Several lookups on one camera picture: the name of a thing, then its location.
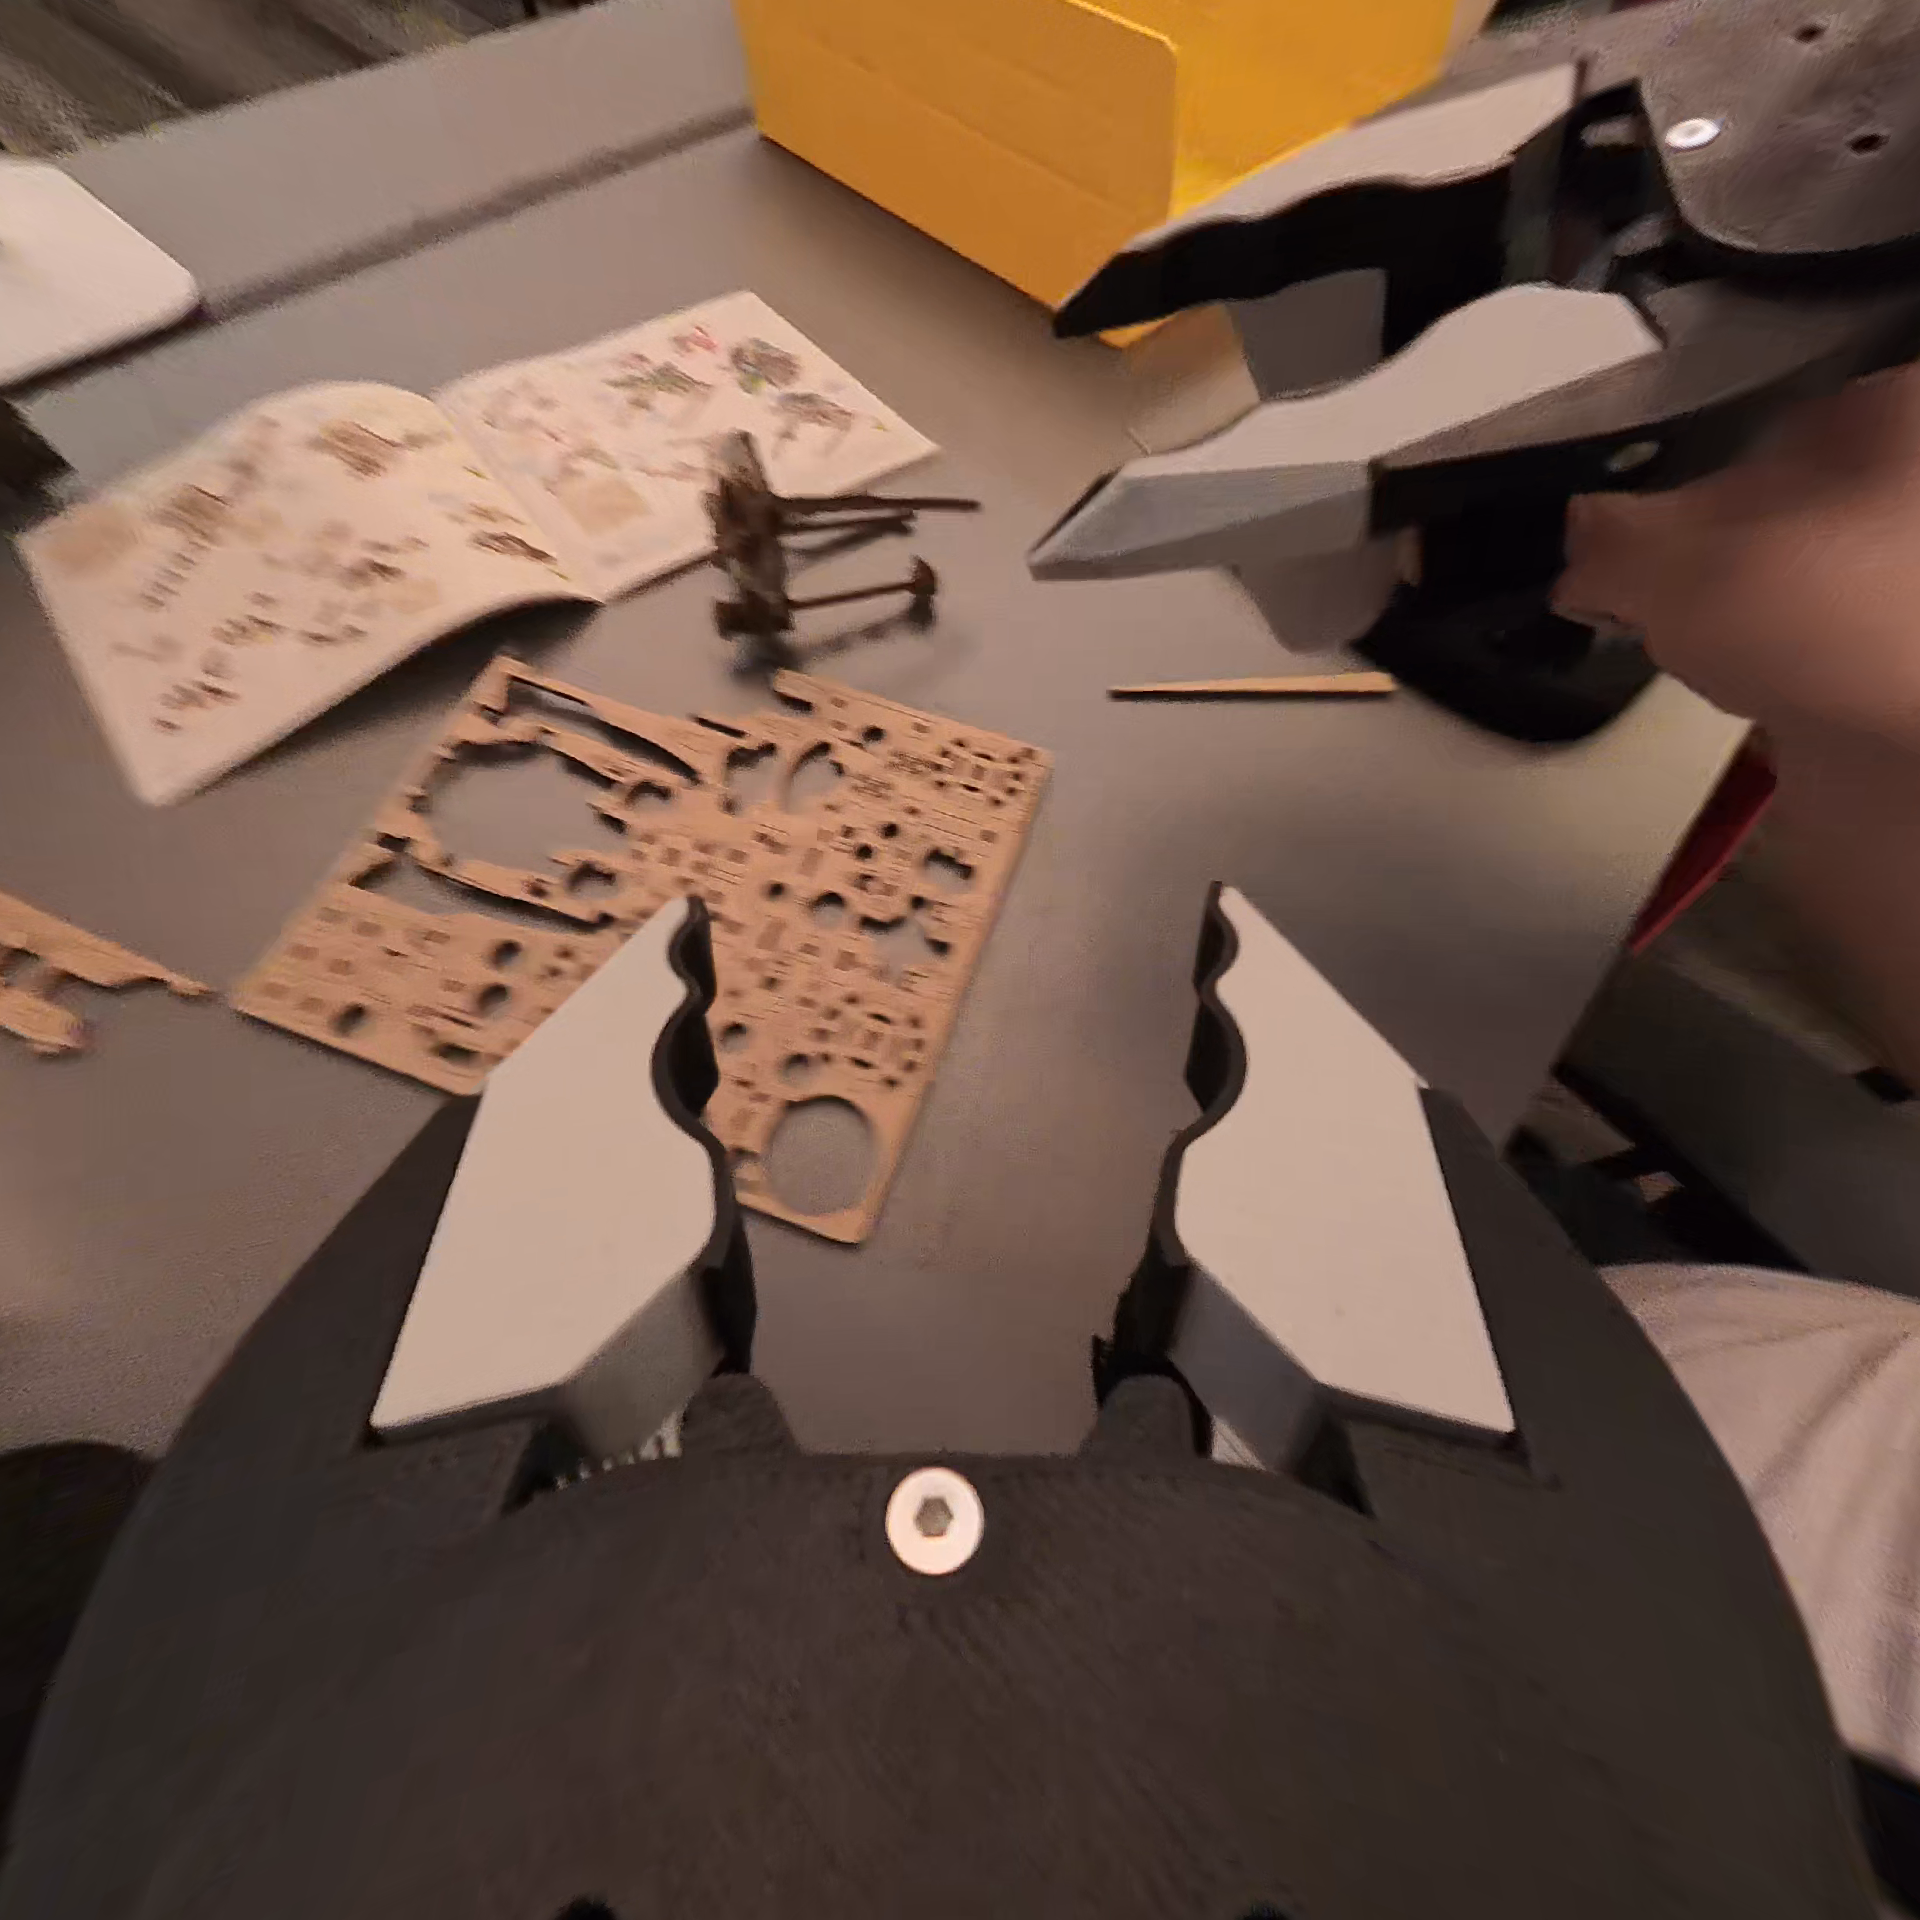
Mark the small wooden model part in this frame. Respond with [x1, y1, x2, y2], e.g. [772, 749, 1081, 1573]
[0, 891, 215, 1054]

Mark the thin wooden stick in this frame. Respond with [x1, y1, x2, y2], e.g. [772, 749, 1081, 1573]
[1107, 670, 1399, 702]

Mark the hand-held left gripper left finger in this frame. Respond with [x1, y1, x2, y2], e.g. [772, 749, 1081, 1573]
[367, 895, 755, 1469]

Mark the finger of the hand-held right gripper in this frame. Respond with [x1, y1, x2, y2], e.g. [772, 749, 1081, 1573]
[1026, 285, 1670, 653]
[1052, 62, 1588, 403]

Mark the yellow box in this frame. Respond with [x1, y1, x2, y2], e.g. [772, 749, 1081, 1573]
[732, 0, 1493, 350]

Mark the person's light clothing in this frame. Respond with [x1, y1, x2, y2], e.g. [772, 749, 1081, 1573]
[1596, 1258, 1920, 1787]

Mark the white flat object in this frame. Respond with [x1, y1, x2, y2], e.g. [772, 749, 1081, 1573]
[0, 156, 200, 387]

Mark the large cut-out plywood sheet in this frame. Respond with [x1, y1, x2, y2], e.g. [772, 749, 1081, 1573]
[232, 654, 1054, 1247]

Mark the dark wooden model assembly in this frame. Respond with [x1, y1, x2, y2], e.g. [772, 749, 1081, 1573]
[704, 431, 984, 677]

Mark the person's right forearm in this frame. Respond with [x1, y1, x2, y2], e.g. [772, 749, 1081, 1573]
[1740, 630, 1920, 1084]

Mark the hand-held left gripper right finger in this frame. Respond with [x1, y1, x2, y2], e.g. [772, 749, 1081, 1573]
[1107, 880, 1520, 1484]

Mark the person's right hand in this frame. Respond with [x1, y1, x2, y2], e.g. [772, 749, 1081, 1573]
[1552, 367, 1920, 721]

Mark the illustrated instruction booklet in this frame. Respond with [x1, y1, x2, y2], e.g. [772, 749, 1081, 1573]
[15, 289, 941, 808]

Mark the red fabric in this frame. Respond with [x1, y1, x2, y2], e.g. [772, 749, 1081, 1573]
[1626, 741, 1779, 954]

